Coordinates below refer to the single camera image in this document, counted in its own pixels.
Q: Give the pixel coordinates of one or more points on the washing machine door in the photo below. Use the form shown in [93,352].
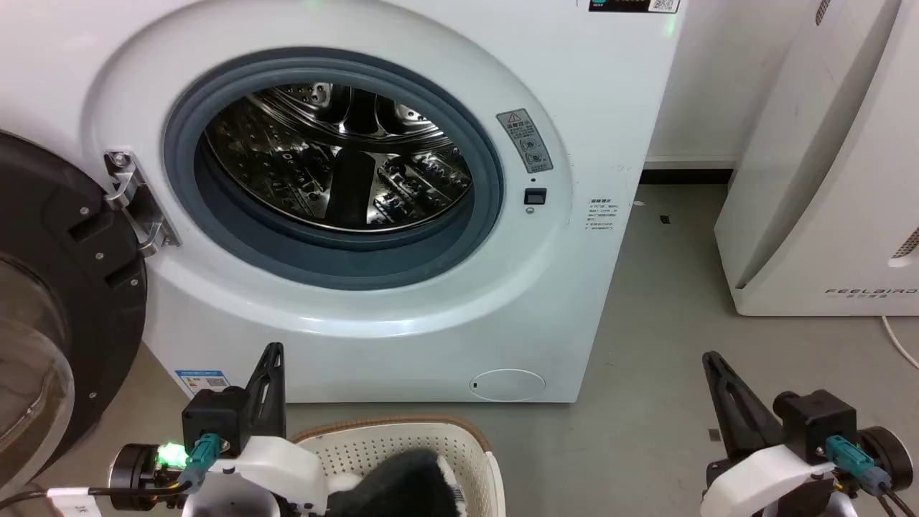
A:
[79,287]

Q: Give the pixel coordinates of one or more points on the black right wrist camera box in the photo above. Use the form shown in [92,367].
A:
[818,424]

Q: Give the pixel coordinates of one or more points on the dark fuzzy garment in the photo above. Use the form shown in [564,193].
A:
[402,488]

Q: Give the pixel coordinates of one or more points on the stainless steel washing machine drum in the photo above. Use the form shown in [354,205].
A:
[287,165]

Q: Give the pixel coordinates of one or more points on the blue energy label sticker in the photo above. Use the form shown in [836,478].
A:
[203,383]

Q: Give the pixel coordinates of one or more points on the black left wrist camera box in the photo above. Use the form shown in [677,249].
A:
[215,413]

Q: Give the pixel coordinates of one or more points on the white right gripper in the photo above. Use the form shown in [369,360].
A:
[761,477]

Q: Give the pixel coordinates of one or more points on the white front-load washing machine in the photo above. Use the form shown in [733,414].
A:
[574,301]

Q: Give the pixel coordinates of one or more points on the white air purifier appliance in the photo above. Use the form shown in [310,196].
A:
[847,215]

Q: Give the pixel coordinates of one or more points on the oval white filter cover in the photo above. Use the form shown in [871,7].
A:
[508,385]

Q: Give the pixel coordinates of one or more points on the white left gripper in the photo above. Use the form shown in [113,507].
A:
[287,467]

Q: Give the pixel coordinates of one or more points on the metal washing machine door hinge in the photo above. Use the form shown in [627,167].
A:
[140,205]

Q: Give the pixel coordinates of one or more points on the grey warning sticker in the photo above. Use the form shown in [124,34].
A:
[528,140]

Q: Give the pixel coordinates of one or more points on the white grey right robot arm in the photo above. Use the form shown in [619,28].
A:
[811,508]

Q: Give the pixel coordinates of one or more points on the black baseboard strip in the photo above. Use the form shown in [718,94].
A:
[686,177]

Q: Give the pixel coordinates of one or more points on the white laundry basket brown rim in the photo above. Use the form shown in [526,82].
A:
[373,439]

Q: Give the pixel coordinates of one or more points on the grey rubber door gasket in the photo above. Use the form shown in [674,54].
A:
[344,267]

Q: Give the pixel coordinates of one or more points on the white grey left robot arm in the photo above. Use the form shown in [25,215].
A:
[230,505]

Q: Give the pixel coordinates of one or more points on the black door latch slot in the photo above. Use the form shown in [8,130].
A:
[535,196]

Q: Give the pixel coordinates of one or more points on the small printed text sticker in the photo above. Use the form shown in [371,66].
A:
[602,214]

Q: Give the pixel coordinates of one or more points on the black panel sticker with QR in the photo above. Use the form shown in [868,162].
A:
[624,4]

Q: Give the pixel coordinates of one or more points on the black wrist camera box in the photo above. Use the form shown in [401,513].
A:
[818,424]
[215,413]

